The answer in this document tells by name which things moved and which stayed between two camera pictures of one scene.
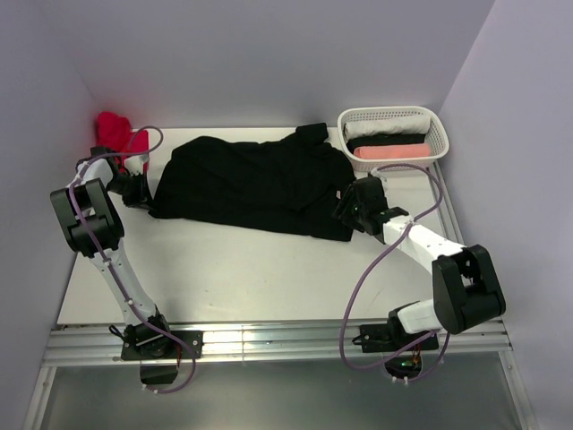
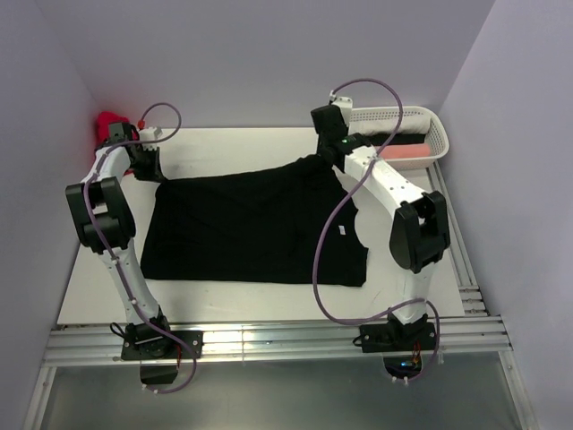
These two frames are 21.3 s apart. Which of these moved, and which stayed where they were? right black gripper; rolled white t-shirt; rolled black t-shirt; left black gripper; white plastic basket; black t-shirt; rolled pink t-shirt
Moved: black t-shirt; left black gripper; right black gripper
Stayed: white plastic basket; rolled black t-shirt; rolled pink t-shirt; rolled white t-shirt
